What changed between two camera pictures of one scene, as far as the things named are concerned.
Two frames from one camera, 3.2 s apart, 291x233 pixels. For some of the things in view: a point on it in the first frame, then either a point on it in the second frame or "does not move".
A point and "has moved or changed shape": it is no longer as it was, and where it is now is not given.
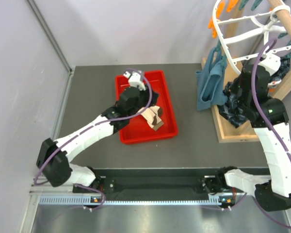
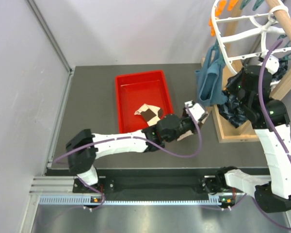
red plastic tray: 139,129 does not move
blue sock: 210,82 does not move
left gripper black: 154,96 → 185,112
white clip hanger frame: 268,15 has moved or changed shape
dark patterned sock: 233,112 does not move
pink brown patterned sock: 153,116 does not move
